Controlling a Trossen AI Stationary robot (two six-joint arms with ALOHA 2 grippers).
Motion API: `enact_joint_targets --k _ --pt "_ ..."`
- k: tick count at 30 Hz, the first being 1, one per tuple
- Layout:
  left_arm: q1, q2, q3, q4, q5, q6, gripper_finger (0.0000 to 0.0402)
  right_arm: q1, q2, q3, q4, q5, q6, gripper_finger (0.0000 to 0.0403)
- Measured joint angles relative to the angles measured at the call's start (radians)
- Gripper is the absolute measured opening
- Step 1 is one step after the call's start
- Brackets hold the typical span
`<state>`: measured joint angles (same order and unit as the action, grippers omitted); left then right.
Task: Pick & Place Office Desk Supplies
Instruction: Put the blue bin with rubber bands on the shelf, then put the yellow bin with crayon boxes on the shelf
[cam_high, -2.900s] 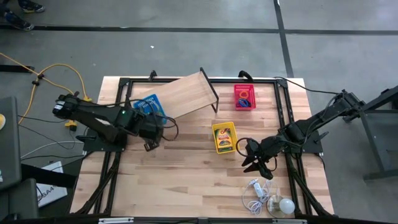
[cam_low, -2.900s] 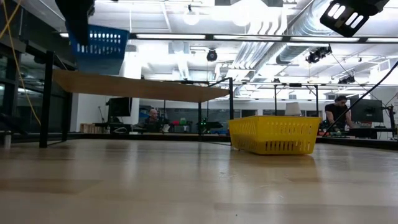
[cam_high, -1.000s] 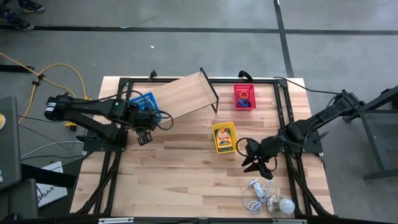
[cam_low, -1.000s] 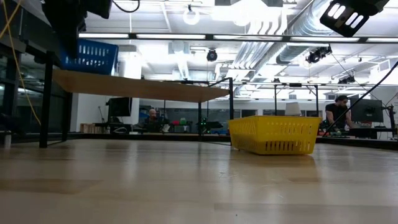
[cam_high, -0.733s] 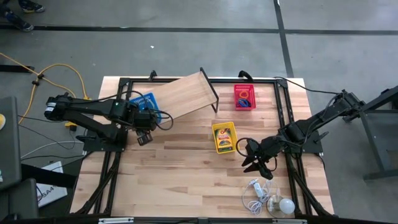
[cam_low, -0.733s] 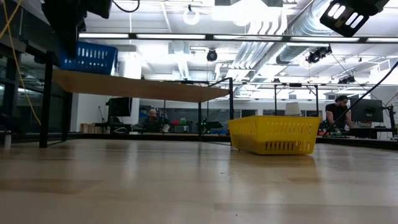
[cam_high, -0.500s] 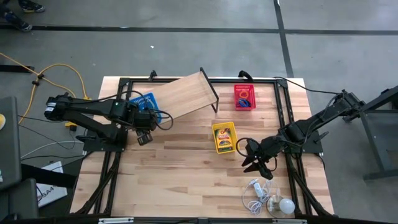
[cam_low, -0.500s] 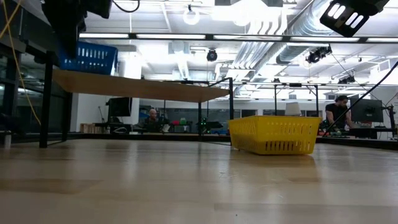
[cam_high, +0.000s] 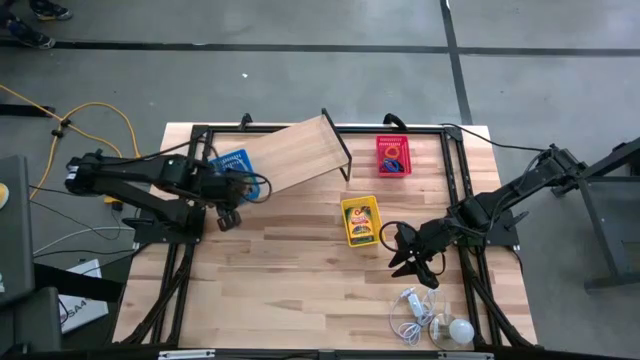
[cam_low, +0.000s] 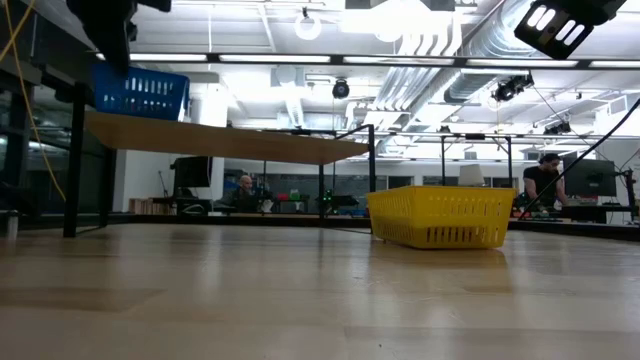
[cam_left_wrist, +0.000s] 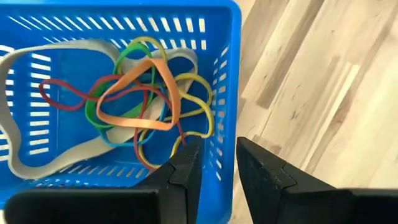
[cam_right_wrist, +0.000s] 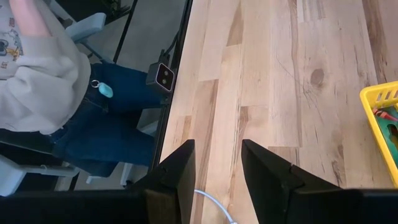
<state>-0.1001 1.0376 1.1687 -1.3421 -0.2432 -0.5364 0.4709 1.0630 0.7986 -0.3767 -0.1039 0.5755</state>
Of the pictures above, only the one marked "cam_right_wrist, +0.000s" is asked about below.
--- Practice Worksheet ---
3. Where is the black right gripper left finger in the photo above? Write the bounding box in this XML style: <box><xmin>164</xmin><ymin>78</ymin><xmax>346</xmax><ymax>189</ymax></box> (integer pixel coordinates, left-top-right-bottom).
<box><xmin>129</xmin><ymin>139</ymin><xmax>196</xmax><ymax>224</ymax></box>

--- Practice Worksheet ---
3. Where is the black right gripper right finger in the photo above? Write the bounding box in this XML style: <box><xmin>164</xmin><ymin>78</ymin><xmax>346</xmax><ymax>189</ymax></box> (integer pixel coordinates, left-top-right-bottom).
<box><xmin>241</xmin><ymin>139</ymin><xmax>363</xmax><ymax>224</ymax></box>

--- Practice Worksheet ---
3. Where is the yellow plastic basket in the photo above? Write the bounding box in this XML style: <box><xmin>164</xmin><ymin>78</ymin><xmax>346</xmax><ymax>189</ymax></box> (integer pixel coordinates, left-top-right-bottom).
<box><xmin>359</xmin><ymin>80</ymin><xmax>398</xmax><ymax>188</ymax></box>

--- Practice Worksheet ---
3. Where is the Crayola crayon box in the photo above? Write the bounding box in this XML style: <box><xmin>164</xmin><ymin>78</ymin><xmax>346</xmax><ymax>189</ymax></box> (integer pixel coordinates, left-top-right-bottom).
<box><xmin>372</xmin><ymin>105</ymin><xmax>398</xmax><ymax>164</ymax></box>

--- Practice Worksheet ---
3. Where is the light blue key fob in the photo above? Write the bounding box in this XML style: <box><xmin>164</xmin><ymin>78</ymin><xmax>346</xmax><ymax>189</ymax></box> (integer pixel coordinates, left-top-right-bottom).
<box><xmin>91</xmin><ymin>79</ymin><xmax>114</xmax><ymax>99</ymax></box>

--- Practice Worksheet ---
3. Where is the person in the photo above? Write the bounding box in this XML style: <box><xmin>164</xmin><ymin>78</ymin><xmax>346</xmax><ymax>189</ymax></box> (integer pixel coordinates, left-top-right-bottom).
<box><xmin>0</xmin><ymin>0</ymin><xmax>171</xmax><ymax>177</ymax></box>

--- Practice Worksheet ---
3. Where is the table-level camera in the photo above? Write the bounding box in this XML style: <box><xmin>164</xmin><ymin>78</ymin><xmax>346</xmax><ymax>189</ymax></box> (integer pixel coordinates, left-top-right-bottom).
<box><xmin>145</xmin><ymin>61</ymin><xmax>176</xmax><ymax>93</ymax></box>

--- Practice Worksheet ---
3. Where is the black metal rig frame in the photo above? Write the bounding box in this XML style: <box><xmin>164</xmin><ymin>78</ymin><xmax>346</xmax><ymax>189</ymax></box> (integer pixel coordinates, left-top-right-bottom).
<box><xmin>112</xmin><ymin>0</ymin><xmax>194</xmax><ymax>175</ymax></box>

